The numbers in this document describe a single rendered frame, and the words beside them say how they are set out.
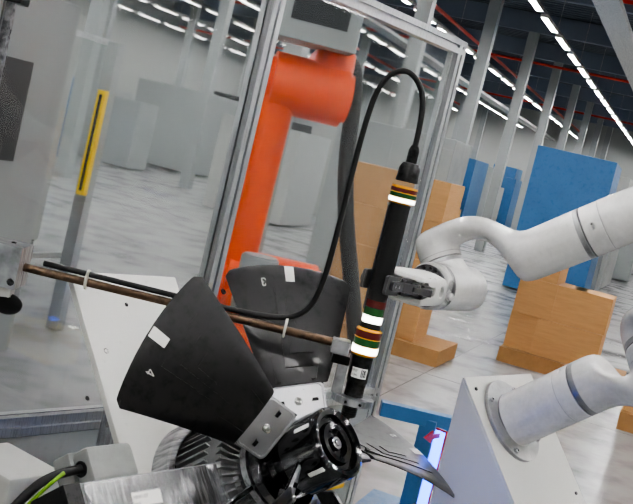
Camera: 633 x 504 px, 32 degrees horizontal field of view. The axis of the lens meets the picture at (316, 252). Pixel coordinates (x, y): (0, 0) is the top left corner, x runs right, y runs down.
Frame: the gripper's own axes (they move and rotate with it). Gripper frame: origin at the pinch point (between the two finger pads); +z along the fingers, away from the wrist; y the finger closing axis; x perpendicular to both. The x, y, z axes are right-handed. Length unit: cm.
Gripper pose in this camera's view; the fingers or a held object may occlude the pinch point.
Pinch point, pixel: (380, 281)
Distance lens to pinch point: 181.1
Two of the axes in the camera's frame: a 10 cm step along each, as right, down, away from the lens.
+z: -5.7, -0.6, -8.2
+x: 2.4, -9.7, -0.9
